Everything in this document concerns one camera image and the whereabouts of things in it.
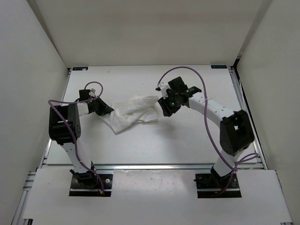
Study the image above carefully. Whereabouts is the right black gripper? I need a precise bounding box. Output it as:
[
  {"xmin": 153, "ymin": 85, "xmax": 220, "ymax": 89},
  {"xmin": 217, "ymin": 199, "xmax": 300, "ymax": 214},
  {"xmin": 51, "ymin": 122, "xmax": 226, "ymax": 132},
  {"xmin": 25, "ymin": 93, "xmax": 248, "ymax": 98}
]
[{"xmin": 158, "ymin": 91, "xmax": 182, "ymax": 117}]

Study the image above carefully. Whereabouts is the white pleated skirt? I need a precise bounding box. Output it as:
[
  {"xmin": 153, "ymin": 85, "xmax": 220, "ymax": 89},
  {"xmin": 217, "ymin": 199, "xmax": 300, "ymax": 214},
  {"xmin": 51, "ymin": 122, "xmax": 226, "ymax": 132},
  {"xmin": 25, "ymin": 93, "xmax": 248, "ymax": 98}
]
[{"xmin": 100, "ymin": 96, "xmax": 158, "ymax": 134}]

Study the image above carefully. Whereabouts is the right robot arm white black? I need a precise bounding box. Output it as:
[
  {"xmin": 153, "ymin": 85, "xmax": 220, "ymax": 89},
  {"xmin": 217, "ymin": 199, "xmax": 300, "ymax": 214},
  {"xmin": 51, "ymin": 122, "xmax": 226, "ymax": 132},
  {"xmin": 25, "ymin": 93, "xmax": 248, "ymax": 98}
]
[{"xmin": 158, "ymin": 89, "xmax": 255, "ymax": 188}]

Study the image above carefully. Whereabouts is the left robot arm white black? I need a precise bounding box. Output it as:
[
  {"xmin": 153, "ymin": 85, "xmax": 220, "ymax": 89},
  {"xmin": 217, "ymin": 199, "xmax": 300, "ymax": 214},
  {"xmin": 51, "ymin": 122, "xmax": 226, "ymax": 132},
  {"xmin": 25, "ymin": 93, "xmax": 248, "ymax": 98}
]
[{"xmin": 48, "ymin": 97, "xmax": 114, "ymax": 191}]

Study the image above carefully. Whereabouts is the left blue label sticker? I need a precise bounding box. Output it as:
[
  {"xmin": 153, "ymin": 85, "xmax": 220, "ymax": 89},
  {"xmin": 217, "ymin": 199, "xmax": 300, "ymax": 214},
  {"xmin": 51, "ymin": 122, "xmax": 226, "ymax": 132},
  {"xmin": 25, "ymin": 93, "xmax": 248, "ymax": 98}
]
[{"xmin": 72, "ymin": 67, "xmax": 89, "ymax": 71}]

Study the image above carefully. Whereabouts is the blue label sticker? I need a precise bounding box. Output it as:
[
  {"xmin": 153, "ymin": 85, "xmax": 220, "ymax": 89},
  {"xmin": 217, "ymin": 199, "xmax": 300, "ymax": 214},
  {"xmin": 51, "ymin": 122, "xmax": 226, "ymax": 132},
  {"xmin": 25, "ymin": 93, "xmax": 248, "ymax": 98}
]
[
  {"xmin": 211, "ymin": 65, "xmax": 227, "ymax": 69},
  {"xmin": 72, "ymin": 67, "xmax": 89, "ymax": 71}
]

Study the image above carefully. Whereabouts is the right blue label sticker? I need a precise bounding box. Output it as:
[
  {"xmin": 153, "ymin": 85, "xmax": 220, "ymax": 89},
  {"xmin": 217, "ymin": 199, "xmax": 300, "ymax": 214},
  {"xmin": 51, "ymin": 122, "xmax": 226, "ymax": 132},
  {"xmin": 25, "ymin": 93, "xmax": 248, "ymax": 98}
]
[{"xmin": 211, "ymin": 65, "xmax": 227, "ymax": 69}]

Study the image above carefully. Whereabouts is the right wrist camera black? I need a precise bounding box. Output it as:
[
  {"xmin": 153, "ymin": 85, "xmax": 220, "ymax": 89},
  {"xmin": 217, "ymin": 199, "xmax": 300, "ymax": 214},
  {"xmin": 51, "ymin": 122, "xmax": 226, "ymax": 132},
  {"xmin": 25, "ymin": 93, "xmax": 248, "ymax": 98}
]
[{"xmin": 168, "ymin": 76, "xmax": 188, "ymax": 93}]

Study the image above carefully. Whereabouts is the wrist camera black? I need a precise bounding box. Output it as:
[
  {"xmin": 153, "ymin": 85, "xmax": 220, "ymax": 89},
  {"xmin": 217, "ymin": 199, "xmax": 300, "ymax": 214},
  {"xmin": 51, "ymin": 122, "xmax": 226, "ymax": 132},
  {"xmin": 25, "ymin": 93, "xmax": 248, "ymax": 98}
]
[
  {"xmin": 168, "ymin": 76, "xmax": 188, "ymax": 93},
  {"xmin": 79, "ymin": 89, "xmax": 94, "ymax": 101}
]

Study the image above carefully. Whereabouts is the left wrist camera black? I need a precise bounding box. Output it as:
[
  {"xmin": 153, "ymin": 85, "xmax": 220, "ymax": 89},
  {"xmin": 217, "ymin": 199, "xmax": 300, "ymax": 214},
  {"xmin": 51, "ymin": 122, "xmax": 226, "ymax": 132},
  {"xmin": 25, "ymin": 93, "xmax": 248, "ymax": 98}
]
[{"xmin": 79, "ymin": 89, "xmax": 94, "ymax": 101}]

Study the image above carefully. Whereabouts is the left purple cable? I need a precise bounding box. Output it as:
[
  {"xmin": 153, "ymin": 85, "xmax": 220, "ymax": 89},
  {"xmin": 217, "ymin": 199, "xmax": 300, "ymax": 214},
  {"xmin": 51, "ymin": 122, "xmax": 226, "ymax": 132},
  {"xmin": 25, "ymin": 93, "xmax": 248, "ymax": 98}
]
[{"xmin": 48, "ymin": 81, "xmax": 105, "ymax": 191}]

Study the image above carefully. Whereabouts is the purple cable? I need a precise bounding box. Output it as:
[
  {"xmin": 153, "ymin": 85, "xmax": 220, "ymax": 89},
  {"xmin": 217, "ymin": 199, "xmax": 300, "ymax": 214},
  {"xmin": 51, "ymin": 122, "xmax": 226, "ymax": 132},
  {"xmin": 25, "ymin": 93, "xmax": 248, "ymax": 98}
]
[
  {"xmin": 48, "ymin": 81, "xmax": 105, "ymax": 191},
  {"xmin": 157, "ymin": 66, "xmax": 260, "ymax": 195}
]

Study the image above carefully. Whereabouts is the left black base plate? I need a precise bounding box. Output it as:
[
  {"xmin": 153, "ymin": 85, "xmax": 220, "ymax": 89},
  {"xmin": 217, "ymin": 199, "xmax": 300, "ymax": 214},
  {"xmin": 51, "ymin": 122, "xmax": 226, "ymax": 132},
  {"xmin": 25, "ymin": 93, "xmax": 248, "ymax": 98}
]
[{"xmin": 69, "ymin": 174, "xmax": 113, "ymax": 197}]

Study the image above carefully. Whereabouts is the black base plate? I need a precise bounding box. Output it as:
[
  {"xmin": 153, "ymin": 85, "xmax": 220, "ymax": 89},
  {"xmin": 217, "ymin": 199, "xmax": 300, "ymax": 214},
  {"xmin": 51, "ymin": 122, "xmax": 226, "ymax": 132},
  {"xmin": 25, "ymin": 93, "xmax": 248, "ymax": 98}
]
[
  {"xmin": 194, "ymin": 173, "xmax": 242, "ymax": 199},
  {"xmin": 69, "ymin": 174, "xmax": 113, "ymax": 197}
]

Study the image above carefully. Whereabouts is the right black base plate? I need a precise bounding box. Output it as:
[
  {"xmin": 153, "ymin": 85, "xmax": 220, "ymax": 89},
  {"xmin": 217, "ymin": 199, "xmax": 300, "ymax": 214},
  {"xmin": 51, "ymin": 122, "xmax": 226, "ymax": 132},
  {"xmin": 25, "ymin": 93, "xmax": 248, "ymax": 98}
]
[{"xmin": 194, "ymin": 173, "xmax": 242, "ymax": 199}]

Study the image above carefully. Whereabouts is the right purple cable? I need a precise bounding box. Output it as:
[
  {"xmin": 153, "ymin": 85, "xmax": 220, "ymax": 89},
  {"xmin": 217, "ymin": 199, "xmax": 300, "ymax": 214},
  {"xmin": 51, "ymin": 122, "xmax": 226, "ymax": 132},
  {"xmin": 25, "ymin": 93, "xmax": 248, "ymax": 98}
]
[{"xmin": 157, "ymin": 66, "xmax": 260, "ymax": 195}]

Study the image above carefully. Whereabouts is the aluminium frame rail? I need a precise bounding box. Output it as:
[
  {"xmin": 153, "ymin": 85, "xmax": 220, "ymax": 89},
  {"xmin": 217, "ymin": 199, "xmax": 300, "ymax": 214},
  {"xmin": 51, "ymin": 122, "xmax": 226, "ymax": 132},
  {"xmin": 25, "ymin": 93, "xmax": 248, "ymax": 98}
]
[{"xmin": 228, "ymin": 67, "xmax": 269, "ymax": 170}]

